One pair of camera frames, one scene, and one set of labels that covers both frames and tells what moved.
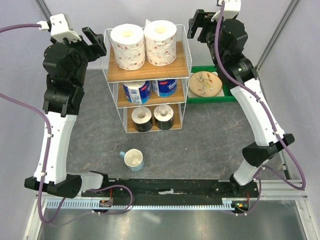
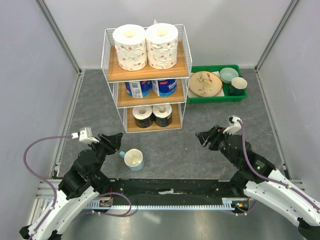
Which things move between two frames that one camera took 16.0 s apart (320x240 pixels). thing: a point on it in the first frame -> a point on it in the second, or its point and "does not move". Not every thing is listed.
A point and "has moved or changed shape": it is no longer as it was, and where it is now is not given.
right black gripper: [199, 20] -> [213, 134]
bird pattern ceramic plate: [205, 83] does not move
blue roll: [164, 88] does not move
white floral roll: [160, 42] does not move
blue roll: [137, 92] has moved or changed shape
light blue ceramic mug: [133, 159] does not move
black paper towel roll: [163, 115] has moved or changed shape
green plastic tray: [228, 98] does not move
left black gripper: [97, 49] -> [115, 140]
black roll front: [142, 117] has moved or changed shape
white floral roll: [129, 46] does not move
